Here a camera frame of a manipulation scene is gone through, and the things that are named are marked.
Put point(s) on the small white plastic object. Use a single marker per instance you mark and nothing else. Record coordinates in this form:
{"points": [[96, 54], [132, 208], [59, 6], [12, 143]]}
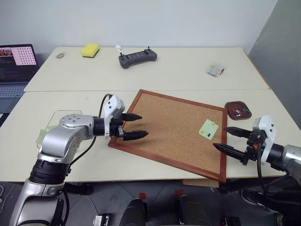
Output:
{"points": [[118, 48]]}

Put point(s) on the grey handheld remote controller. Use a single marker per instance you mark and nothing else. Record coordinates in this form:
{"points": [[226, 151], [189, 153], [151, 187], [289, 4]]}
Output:
{"points": [[138, 58]]}

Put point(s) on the dark green object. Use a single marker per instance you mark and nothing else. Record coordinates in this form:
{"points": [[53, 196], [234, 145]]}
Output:
{"points": [[246, 110]]}

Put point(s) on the open laptop computer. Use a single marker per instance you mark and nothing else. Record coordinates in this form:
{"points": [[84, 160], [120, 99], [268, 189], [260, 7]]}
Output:
{"points": [[14, 70]]}

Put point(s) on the light green paper note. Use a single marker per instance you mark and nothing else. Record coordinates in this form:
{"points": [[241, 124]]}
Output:
{"points": [[207, 128]]}

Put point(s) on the wood-framed cork board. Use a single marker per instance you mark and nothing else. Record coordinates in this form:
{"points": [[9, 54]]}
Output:
{"points": [[164, 122]]}

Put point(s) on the red floor tape piece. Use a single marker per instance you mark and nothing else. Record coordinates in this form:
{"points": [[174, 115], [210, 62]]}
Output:
{"points": [[142, 196], [178, 192]]}

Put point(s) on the grey oval object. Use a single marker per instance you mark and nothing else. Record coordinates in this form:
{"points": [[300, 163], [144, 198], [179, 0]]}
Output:
{"points": [[60, 55]]}

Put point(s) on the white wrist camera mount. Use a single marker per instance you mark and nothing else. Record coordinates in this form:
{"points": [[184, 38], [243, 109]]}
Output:
{"points": [[268, 127], [113, 103]]}

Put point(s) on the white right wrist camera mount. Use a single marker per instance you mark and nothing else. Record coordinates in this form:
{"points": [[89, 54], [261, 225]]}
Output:
{"points": [[268, 127]]}

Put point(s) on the green tape strip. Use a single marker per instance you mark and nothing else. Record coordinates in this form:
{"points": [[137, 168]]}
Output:
{"points": [[41, 137]]}

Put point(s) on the clear plastic pin box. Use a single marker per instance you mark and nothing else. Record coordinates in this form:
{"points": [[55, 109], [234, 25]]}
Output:
{"points": [[215, 69]]}

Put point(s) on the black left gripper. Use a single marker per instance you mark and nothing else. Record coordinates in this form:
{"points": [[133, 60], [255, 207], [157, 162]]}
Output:
{"points": [[115, 128]]}

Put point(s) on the black shoe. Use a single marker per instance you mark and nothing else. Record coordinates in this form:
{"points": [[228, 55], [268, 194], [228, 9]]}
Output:
{"points": [[254, 197]]}

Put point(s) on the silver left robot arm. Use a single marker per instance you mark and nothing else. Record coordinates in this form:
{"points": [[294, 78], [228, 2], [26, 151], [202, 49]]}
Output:
{"points": [[61, 139]]}

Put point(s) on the brown square tray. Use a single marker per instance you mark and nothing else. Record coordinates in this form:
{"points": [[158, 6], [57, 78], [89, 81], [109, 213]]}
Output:
{"points": [[235, 105]]}

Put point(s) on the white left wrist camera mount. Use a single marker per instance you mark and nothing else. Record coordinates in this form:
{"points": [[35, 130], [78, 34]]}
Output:
{"points": [[113, 103]]}

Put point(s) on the clear acrylic plate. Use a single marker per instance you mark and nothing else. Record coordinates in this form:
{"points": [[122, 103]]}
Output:
{"points": [[55, 115]]}

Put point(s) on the dark rounded shape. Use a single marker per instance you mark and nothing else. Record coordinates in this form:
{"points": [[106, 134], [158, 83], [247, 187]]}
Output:
{"points": [[134, 212]]}

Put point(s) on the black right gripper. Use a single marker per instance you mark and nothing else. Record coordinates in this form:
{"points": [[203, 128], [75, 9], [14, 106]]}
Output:
{"points": [[251, 148]]}

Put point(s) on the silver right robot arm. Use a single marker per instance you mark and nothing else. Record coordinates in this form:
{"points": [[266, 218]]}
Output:
{"points": [[291, 156]]}

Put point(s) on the yellow sponge with dark base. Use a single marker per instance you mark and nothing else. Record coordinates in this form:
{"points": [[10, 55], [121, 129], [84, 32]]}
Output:
{"points": [[89, 49]]}

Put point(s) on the brown cardboard piece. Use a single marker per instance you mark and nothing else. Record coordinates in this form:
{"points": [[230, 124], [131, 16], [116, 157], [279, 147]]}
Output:
{"points": [[200, 183]]}

